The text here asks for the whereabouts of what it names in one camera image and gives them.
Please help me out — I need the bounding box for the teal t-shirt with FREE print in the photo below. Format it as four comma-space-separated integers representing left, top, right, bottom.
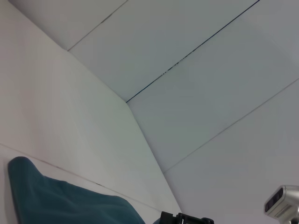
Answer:
7, 156, 162, 224

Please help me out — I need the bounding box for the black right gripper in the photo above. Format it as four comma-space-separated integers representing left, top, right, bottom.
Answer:
160, 211, 215, 224

